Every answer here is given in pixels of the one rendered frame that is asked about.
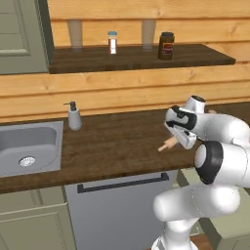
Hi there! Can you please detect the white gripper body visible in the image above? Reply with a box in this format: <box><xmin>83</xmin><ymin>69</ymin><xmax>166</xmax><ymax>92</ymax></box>
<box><xmin>174</xmin><ymin>127</ymin><xmax>198</xmax><ymax>151</ymax></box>

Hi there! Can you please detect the wooden rolling pin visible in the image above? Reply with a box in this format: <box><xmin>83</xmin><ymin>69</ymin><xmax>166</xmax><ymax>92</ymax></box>
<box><xmin>157</xmin><ymin>108</ymin><xmax>218</xmax><ymax>153</ymax></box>

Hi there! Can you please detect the green open drawer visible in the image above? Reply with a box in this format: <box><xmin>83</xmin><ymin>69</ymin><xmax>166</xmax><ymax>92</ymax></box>
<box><xmin>176</xmin><ymin>166</ymin><xmax>250</xmax><ymax>250</ymax></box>

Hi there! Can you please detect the green false drawer front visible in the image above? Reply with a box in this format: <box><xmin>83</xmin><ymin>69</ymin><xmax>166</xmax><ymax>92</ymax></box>
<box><xmin>0</xmin><ymin>186</ymin><xmax>68</xmax><ymax>215</ymax></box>

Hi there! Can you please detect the dark brown jar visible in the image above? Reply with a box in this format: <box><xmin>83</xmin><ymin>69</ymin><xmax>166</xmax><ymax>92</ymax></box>
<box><xmin>157</xmin><ymin>31</ymin><xmax>176</xmax><ymax>62</ymax></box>

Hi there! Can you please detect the grey dishwasher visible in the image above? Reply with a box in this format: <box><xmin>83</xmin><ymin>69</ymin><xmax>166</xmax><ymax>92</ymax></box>
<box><xmin>63</xmin><ymin>169</ymin><xmax>179</xmax><ymax>250</ymax></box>

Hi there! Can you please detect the grey soap dispenser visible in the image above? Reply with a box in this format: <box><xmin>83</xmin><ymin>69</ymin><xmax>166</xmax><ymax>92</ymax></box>
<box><xmin>62</xmin><ymin>101</ymin><xmax>83</xmax><ymax>132</ymax></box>

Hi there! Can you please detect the white blue-lidded spice jar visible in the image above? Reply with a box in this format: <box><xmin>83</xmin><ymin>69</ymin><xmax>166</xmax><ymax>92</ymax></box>
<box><xmin>107</xmin><ymin>30</ymin><xmax>118</xmax><ymax>56</ymax></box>

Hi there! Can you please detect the grey steel sink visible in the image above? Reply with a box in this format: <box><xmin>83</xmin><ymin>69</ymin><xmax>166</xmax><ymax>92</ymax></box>
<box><xmin>0</xmin><ymin>120</ymin><xmax>64</xmax><ymax>179</ymax></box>

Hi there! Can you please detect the green cupboard door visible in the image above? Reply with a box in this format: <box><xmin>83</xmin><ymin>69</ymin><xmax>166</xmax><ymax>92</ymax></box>
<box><xmin>0</xmin><ymin>202</ymin><xmax>78</xmax><ymax>250</ymax></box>

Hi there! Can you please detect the black dishwasher handle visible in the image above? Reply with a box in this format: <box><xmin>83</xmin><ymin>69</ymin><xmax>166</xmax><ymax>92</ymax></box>
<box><xmin>76</xmin><ymin>172</ymin><xmax>170</xmax><ymax>194</ymax></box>

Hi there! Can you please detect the dark wooden wall shelf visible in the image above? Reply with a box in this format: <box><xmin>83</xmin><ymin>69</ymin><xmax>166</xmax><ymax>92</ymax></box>
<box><xmin>48</xmin><ymin>43</ymin><xmax>237</xmax><ymax>75</ymax></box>

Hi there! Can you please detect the beige shelf bracket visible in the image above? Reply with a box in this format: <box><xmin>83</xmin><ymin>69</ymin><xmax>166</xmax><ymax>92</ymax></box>
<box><xmin>66</xmin><ymin>19</ymin><xmax>84</xmax><ymax>51</ymax></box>
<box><xmin>141</xmin><ymin>19</ymin><xmax>157</xmax><ymax>51</ymax></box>

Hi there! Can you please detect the green wall cupboard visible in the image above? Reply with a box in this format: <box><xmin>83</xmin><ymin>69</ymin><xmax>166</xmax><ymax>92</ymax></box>
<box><xmin>0</xmin><ymin>0</ymin><xmax>56</xmax><ymax>76</ymax></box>

